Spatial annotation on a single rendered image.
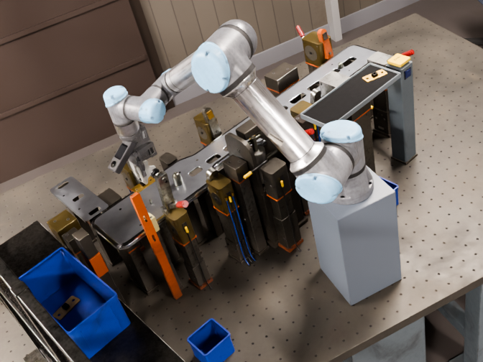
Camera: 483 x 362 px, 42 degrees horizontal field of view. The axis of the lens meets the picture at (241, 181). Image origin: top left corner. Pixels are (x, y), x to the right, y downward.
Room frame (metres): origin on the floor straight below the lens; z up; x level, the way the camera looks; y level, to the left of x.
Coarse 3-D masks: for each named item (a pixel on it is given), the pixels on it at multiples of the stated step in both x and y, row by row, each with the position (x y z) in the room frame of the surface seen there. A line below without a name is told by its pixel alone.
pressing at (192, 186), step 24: (360, 48) 2.35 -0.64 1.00; (312, 72) 2.27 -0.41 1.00; (288, 96) 2.14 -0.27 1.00; (216, 144) 1.95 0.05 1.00; (264, 144) 1.88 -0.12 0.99; (168, 168) 1.89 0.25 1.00; (192, 168) 1.85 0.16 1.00; (216, 168) 1.82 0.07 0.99; (144, 192) 1.78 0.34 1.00; (192, 192) 1.71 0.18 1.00; (120, 216) 1.69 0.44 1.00; (120, 240) 1.57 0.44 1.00
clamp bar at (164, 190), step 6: (156, 168) 1.61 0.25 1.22; (156, 174) 1.59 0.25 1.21; (162, 174) 1.58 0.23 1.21; (156, 180) 1.57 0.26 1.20; (162, 180) 1.56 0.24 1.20; (168, 180) 1.58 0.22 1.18; (162, 186) 1.57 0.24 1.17; (168, 186) 1.58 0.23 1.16; (162, 192) 1.57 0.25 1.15; (168, 192) 1.58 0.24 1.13; (162, 198) 1.58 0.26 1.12; (168, 198) 1.58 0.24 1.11; (162, 204) 1.59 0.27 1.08; (168, 210) 1.58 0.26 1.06
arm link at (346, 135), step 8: (344, 120) 1.45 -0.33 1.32; (328, 128) 1.43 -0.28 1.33; (336, 128) 1.42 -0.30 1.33; (344, 128) 1.41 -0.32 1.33; (352, 128) 1.40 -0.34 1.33; (360, 128) 1.40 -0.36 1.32; (320, 136) 1.42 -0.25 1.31; (328, 136) 1.38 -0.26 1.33; (336, 136) 1.37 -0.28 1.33; (344, 136) 1.36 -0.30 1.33; (352, 136) 1.36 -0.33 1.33; (360, 136) 1.38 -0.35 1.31; (328, 144) 1.36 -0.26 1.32; (336, 144) 1.36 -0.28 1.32; (344, 144) 1.36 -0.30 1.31; (352, 144) 1.36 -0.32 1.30; (360, 144) 1.37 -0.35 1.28; (352, 152) 1.34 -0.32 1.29; (360, 152) 1.37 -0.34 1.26; (352, 160) 1.33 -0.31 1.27; (360, 160) 1.37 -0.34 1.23; (360, 168) 1.36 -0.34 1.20
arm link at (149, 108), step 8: (152, 88) 1.72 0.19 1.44; (136, 96) 1.70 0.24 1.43; (144, 96) 1.68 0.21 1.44; (152, 96) 1.68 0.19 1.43; (160, 96) 1.69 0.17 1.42; (128, 104) 1.68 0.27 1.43; (136, 104) 1.66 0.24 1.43; (144, 104) 1.64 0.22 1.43; (152, 104) 1.63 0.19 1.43; (160, 104) 1.65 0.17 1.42; (128, 112) 1.66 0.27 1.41; (136, 112) 1.64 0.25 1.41; (144, 112) 1.63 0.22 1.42; (152, 112) 1.62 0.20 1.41; (160, 112) 1.64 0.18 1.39; (136, 120) 1.66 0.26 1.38; (144, 120) 1.63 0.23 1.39; (152, 120) 1.61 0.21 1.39; (160, 120) 1.63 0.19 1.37
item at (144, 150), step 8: (144, 128) 1.74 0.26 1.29; (120, 136) 1.71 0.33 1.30; (128, 136) 1.70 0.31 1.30; (136, 136) 1.70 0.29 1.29; (144, 136) 1.74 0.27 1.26; (144, 144) 1.72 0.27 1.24; (152, 144) 1.73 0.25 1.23; (136, 152) 1.70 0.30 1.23; (144, 152) 1.72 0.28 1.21; (152, 152) 1.73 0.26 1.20; (136, 160) 1.69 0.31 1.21
